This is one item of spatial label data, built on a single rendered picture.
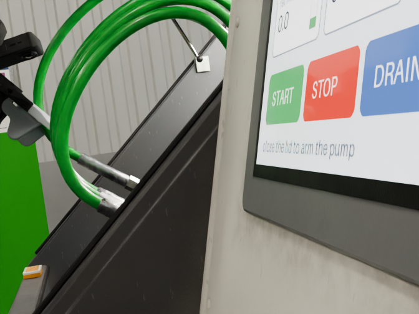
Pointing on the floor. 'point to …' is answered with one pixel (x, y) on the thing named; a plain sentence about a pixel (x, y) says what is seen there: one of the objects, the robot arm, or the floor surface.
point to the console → (254, 11)
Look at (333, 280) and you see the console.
